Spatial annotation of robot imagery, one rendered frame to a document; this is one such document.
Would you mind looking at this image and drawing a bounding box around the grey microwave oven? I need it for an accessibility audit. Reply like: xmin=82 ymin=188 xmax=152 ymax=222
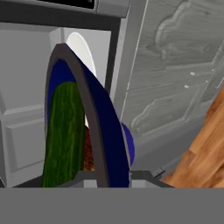
xmin=0 ymin=0 xmax=131 ymax=189

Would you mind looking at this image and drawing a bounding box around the grey wood-grain cupboard door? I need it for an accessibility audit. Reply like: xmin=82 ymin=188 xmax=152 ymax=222
xmin=112 ymin=0 xmax=224 ymax=176

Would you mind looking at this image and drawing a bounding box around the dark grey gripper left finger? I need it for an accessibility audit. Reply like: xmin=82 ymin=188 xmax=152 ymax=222
xmin=12 ymin=170 xmax=99 ymax=189

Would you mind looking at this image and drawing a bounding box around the white round microwave plate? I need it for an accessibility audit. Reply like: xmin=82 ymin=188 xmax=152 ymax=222
xmin=65 ymin=31 xmax=98 ymax=79

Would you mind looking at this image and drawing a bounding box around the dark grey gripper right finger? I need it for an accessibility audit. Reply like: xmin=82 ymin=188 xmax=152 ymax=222
xmin=129 ymin=170 xmax=176 ymax=189

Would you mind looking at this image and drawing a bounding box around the blue bowl with grey rim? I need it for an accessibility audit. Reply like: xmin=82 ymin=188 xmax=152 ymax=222
xmin=43 ymin=42 xmax=137 ymax=189

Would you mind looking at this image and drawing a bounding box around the brown steak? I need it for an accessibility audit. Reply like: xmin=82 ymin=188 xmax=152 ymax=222
xmin=83 ymin=126 xmax=97 ymax=172

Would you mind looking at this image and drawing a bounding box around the grey microwave door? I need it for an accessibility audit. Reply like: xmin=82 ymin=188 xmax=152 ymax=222
xmin=0 ymin=97 xmax=49 ymax=189

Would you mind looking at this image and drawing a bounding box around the green cucumber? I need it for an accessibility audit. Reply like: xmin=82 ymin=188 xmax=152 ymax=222
xmin=42 ymin=81 xmax=87 ymax=189

